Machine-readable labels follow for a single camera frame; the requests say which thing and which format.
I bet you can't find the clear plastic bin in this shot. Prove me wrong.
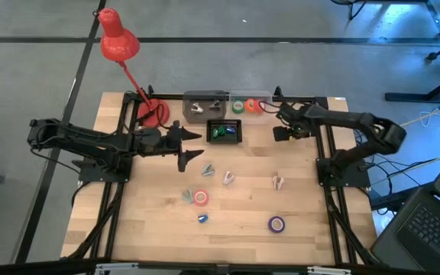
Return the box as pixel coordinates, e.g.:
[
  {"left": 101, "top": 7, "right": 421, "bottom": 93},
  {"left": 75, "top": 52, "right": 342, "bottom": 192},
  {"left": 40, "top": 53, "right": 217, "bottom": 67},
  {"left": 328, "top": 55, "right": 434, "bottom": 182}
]
[{"left": 226, "top": 89, "right": 273, "bottom": 125}]

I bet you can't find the yellow extension cord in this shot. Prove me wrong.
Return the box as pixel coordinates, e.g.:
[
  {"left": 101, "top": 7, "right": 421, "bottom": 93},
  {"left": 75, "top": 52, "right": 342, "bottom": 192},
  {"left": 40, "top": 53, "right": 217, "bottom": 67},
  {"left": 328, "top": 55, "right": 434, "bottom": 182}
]
[{"left": 399, "top": 97, "right": 440, "bottom": 129}]

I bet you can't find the black rig crossbar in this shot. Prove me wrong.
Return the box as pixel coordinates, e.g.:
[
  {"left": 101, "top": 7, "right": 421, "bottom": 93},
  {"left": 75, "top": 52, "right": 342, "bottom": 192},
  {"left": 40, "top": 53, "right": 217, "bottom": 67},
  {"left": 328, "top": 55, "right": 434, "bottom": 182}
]
[{"left": 0, "top": 257, "right": 440, "bottom": 275}]

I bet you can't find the purple tape roll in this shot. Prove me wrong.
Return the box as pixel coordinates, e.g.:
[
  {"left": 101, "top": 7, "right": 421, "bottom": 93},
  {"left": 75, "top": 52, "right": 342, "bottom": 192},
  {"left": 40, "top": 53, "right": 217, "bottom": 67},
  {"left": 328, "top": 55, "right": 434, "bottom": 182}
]
[{"left": 267, "top": 215, "right": 286, "bottom": 235}]

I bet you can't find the smoky grey plastic bin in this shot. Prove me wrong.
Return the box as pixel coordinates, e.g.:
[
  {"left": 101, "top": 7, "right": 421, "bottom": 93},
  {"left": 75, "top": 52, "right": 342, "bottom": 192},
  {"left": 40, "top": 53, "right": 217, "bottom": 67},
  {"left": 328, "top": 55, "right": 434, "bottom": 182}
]
[{"left": 183, "top": 90, "right": 229, "bottom": 126}]

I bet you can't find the red desk lamp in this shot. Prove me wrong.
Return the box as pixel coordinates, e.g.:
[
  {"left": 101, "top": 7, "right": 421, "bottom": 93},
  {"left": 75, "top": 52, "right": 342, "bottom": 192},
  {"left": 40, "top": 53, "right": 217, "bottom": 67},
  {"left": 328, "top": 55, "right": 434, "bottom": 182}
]
[{"left": 96, "top": 7, "right": 170, "bottom": 129}]

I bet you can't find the black desk foot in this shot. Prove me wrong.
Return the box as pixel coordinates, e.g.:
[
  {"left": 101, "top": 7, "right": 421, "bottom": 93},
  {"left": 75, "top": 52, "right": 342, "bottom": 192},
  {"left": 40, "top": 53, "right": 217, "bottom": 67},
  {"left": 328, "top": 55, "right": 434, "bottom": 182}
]
[{"left": 384, "top": 68, "right": 440, "bottom": 104}]

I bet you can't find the black mesh basket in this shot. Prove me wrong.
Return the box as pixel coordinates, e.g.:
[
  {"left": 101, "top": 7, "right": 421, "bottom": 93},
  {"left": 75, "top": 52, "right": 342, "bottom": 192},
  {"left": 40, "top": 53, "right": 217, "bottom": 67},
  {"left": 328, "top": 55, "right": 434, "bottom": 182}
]
[{"left": 205, "top": 119, "right": 243, "bottom": 146}]

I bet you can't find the black laptop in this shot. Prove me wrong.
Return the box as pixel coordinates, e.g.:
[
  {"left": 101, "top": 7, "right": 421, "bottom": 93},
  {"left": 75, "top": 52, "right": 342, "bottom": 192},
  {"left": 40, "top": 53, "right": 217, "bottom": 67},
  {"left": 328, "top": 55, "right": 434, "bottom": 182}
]
[{"left": 370, "top": 148, "right": 440, "bottom": 275}]

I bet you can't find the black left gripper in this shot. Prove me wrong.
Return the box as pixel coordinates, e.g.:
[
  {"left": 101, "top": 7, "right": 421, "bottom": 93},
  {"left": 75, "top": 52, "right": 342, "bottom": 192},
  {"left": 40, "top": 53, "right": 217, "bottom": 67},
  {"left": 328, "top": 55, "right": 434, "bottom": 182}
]
[{"left": 148, "top": 119, "right": 205, "bottom": 173}]

